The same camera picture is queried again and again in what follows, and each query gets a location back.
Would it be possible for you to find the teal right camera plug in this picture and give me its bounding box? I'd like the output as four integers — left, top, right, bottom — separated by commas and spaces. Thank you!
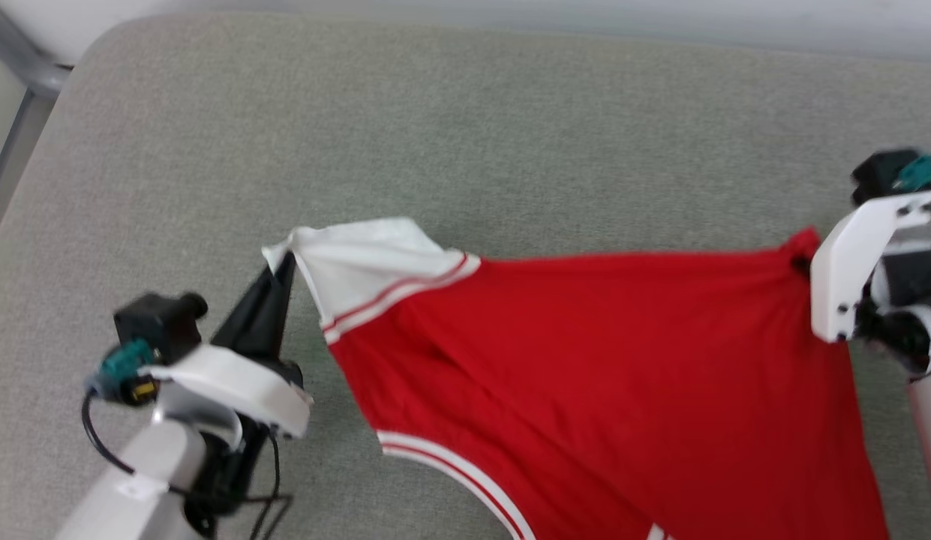
895, 146, 931, 192

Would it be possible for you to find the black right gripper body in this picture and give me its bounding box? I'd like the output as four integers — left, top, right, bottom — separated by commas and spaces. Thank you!
855, 240, 931, 374

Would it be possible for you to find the teal camera plug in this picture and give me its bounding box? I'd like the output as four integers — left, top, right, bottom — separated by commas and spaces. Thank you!
86, 339, 160, 407
895, 146, 931, 192

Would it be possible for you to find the teal left camera plug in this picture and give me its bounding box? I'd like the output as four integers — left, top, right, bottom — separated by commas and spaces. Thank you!
86, 339, 160, 407

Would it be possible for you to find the grey metal frame tube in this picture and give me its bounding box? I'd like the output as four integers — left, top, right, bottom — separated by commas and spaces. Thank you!
0, 0, 73, 215

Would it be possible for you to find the red and white jersey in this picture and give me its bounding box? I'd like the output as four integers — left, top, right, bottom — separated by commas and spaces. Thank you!
261, 217, 891, 540

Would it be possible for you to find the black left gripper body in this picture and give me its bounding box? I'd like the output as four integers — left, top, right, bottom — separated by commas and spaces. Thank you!
184, 420, 282, 537

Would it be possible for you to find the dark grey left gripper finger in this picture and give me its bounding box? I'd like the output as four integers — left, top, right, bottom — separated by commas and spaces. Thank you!
263, 251, 298, 362
210, 268, 275, 355

